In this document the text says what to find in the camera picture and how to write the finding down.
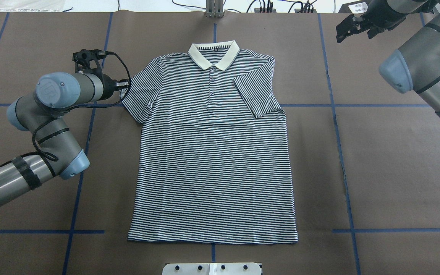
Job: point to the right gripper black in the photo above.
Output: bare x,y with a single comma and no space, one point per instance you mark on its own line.
381,15

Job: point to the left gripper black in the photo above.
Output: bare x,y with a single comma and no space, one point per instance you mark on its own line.
109,83

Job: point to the blue white striped polo shirt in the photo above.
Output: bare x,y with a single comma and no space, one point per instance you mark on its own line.
214,163

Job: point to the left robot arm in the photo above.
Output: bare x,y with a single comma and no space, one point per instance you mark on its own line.
57,152

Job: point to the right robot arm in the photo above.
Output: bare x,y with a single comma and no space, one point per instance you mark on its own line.
414,66

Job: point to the right grey power hub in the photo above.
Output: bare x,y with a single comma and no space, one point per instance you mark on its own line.
307,6

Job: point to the grey power hub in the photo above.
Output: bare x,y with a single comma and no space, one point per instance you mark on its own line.
307,6
265,6

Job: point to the left grey power hub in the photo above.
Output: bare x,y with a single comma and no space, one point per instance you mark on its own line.
265,6

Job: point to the clear plastic bag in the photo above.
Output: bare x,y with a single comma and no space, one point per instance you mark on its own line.
32,5

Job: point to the brown paper table cover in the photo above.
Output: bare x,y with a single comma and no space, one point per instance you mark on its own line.
365,158

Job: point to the white mounting plate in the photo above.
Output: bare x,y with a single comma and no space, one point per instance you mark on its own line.
222,268

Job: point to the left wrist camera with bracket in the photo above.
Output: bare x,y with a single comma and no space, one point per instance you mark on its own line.
87,61

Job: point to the aluminium frame post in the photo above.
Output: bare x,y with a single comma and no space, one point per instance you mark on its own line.
214,8

